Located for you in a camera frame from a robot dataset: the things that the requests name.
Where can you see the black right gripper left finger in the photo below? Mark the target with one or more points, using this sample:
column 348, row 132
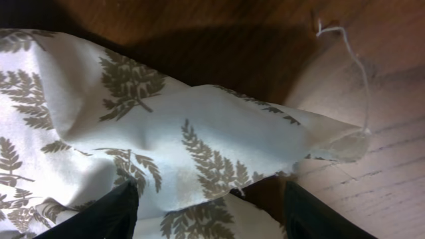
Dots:
column 111, row 217

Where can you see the white fern print garment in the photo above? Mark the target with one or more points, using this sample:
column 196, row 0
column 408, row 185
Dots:
column 78, row 120

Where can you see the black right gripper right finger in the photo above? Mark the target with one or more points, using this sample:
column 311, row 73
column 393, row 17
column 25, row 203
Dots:
column 307, row 217

